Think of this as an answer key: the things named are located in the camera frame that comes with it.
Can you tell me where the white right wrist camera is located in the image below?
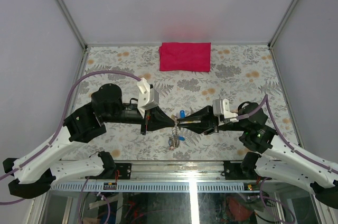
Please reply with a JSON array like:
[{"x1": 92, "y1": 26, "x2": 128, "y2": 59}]
[{"x1": 212, "y1": 99, "x2": 238, "y2": 123}]

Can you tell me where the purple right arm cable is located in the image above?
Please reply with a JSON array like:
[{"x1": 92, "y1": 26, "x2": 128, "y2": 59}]
[{"x1": 237, "y1": 94, "x2": 338, "y2": 224}]

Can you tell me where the metal keyring hoop yellow handle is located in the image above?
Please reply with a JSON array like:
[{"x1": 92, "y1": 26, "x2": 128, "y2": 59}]
[{"x1": 168, "y1": 115, "x2": 181, "y2": 151}]

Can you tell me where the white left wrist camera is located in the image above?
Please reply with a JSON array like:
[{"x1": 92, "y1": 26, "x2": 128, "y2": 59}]
[{"x1": 137, "y1": 78, "x2": 159, "y2": 118}]

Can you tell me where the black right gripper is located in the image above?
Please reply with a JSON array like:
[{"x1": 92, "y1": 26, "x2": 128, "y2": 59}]
[{"x1": 177, "y1": 105, "x2": 247, "y2": 135}]

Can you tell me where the pink folded cloth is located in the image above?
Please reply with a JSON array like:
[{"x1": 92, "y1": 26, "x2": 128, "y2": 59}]
[{"x1": 158, "y1": 42, "x2": 211, "y2": 72}]

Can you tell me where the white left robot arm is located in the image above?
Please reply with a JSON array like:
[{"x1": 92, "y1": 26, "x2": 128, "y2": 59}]
[{"x1": 3, "y1": 83, "x2": 175, "y2": 199}]

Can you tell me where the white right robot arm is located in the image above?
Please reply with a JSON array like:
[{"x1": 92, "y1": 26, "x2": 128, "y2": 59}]
[{"x1": 178, "y1": 98, "x2": 337, "y2": 209}]

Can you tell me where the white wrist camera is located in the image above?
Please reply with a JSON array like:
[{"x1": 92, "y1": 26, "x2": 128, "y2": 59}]
[
  {"x1": 212, "y1": 99, "x2": 238, "y2": 123},
  {"x1": 137, "y1": 78, "x2": 159, "y2": 118}
]

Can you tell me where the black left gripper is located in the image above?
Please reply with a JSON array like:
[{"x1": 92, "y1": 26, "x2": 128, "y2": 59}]
[{"x1": 104, "y1": 103, "x2": 177, "y2": 136}]

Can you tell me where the blue key tag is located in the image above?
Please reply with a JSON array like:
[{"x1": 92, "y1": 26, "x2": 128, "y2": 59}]
[{"x1": 179, "y1": 110, "x2": 185, "y2": 118}]

